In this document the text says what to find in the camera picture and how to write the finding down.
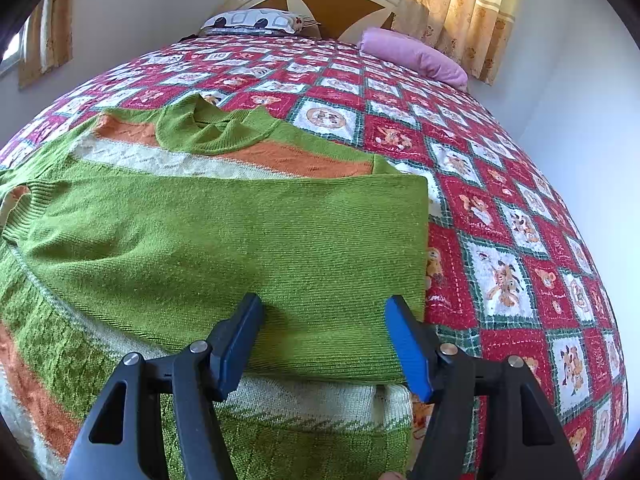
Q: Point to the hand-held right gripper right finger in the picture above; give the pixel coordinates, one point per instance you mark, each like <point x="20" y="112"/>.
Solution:
<point x="407" y="345"/>

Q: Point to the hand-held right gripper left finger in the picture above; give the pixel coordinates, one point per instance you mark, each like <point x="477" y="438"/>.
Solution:
<point x="240" y="345"/>

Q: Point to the green striped knit sweater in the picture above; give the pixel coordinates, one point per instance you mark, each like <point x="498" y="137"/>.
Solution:
<point x="200" y="240"/>

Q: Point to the red checked printed blanket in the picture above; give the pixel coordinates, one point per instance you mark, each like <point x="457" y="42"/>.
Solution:
<point x="500" y="240"/>

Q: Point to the pink pillow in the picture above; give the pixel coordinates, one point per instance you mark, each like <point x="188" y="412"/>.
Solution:
<point x="410" y="52"/>

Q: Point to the white patterned pillow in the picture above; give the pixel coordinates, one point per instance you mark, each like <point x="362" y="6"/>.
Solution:
<point x="250" y="20"/>

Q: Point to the yellow patterned curtain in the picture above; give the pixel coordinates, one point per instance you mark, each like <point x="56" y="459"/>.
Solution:
<point x="465" y="10"/>

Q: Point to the cream and brown headboard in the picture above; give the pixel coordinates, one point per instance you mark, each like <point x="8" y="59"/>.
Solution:
<point x="330" y="7"/>

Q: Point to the window with brown curtain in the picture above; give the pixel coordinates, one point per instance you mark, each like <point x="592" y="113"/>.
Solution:
<point x="50" y="35"/>

